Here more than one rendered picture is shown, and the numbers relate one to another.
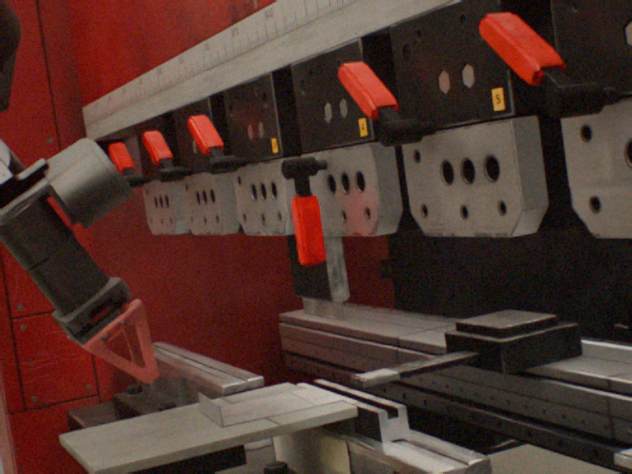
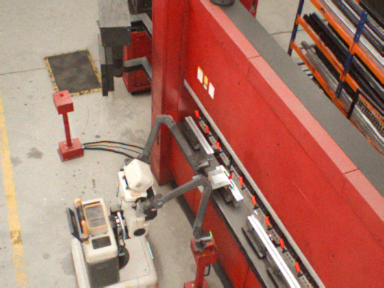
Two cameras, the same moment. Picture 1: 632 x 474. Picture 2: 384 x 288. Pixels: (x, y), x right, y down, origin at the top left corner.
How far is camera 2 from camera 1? 3.73 m
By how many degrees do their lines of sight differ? 42
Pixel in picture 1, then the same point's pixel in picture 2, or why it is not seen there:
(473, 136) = (249, 193)
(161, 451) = not seen: hidden behind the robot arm
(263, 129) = (226, 154)
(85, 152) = (206, 162)
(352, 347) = not seen: hidden behind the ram
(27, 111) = (174, 79)
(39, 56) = (177, 70)
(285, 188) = (228, 162)
